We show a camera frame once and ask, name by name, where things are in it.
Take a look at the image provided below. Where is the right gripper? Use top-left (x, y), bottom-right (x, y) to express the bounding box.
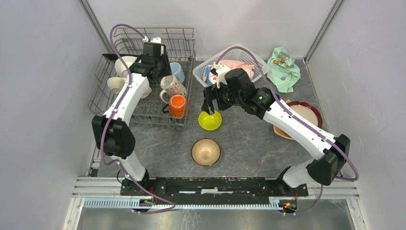
top-left (202, 80), bottom-right (244, 115)

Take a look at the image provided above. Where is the light blue cup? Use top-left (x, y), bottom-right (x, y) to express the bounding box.
top-left (170, 62), bottom-right (185, 83)

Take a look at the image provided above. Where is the yellow-green bowl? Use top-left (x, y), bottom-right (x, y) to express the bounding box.
top-left (198, 110), bottom-right (222, 131)

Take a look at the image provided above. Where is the white floral mug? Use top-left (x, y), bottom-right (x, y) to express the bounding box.
top-left (159, 75), bottom-right (187, 103)

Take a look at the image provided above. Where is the cream plate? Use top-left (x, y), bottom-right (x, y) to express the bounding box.
top-left (114, 56), bottom-right (137, 78)

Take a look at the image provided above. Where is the orange mug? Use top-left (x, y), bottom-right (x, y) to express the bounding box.
top-left (162, 95), bottom-right (187, 117)

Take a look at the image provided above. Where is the white deep plate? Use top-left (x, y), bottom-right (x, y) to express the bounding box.
top-left (107, 77), bottom-right (152, 99)

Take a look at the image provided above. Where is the beige bowl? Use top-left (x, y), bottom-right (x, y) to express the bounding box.
top-left (191, 138), bottom-right (221, 166)

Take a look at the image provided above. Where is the red rimmed plate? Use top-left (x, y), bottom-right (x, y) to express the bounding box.
top-left (286, 100), bottom-right (323, 128)

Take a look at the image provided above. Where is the wooden woven coaster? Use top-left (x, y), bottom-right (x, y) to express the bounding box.
top-left (273, 126), bottom-right (294, 140)

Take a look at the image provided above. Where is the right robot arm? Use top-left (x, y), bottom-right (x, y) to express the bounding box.
top-left (202, 65), bottom-right (350, 196)

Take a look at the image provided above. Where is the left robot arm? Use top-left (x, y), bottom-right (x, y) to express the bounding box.
top-left (91, 38), bottom-right (172, 195)

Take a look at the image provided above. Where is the blue cloth in basket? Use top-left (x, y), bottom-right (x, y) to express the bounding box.
top-left (204, 65), bottom-right (212, 86)

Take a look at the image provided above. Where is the white plastic basket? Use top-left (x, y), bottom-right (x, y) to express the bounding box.
top-left (192, 44), bottom-right (270, 87)

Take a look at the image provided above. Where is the pink patterned cloth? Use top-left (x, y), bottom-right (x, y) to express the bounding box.
top-left (203, 60), bottom-right (255, 85)

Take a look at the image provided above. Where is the green patterned cloth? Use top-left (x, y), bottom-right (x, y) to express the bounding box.
top-left (267, 46), bottom-right (301, 93)

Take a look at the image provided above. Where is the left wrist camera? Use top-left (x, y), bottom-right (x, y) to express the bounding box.
top-left (142, 36), bottom-right (165, 57)

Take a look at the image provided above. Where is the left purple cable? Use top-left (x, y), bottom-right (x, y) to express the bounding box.
top-left (99, 23), bottom-right (177, 215)

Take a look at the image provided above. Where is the purple cable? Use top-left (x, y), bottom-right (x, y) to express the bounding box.
top-left (215, 46), bottom-right (360, 217)
top-left (99, 23), bottom-right (177, 215)

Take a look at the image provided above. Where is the metal wire dish rack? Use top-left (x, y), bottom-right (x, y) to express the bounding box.
top-left (88, 27), bottom-right (197, 131)

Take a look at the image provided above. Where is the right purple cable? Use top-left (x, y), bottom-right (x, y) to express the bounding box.
top-left (215, 46), bottom-right (360, 217)

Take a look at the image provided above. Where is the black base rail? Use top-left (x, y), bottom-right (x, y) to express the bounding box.
top-left (120, 176), bottom-right (309, 206)

